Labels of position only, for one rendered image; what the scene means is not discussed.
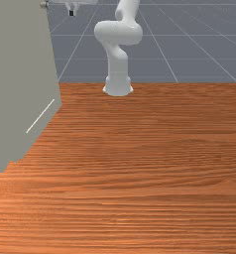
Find pale cabinet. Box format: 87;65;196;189
0;0;63;174

